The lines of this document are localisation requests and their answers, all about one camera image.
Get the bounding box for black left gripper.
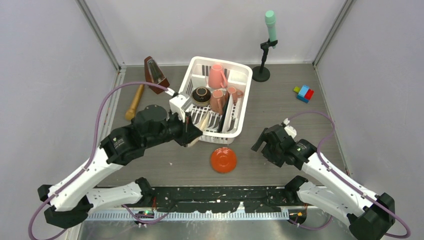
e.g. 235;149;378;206
144;108;203;149

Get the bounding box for red and cream saucer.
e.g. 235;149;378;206
187;111;211;148

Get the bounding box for red small plate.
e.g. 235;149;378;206
210;147;237;174

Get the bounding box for black patterned ceramic bowl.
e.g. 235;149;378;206
190;87;212;107

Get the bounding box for white round plate with lettering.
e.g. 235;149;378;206
222;95;237;133

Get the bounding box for white plastic dish rack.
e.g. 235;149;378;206
167;56;253;145

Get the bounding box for small pink cup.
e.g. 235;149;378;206
227;86;244;105

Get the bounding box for large pink mug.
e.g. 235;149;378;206
208;64;228;89

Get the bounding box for teal square plate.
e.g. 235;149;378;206
217;96;231;133

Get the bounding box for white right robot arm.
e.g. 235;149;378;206
251;124;395;240

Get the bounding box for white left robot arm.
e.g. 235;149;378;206
37;105;203;229

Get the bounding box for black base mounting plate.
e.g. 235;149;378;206
134;185;319;215

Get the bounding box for wooden pestle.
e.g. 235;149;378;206
124;84;145;121

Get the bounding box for brown wooden metronome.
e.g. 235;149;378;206
144;56;170;94

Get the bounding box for colourful toy blocks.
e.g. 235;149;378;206
293;85;315;103

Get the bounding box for black microphone stand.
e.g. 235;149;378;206
252;39;278;83

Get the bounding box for mint green microphone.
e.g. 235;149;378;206
264;10;277;42

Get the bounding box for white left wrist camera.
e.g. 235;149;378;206
165;87;190;123

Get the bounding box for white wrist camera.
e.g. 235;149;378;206
165;87;190;123
283;118;297;139

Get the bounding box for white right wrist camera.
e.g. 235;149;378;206
283;118;297;139

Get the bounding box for slotted white cable duct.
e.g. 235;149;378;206
86;209;289;221

